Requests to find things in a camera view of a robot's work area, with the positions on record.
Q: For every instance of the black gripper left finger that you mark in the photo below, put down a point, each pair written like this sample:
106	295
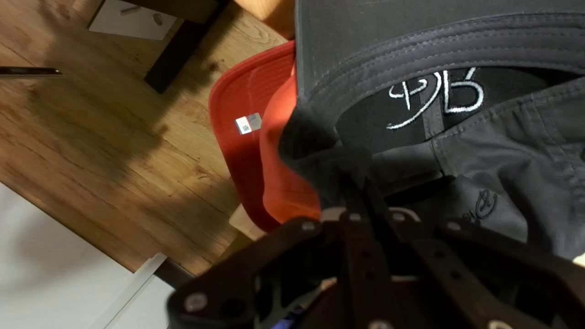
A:
329	170

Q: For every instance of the dark grey cap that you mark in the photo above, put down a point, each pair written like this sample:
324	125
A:
486	152

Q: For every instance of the orange cap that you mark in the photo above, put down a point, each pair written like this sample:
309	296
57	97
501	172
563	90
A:
280	189

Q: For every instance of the wooden chair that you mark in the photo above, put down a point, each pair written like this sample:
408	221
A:
261	9

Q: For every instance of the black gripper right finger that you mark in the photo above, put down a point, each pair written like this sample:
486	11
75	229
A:
450	274

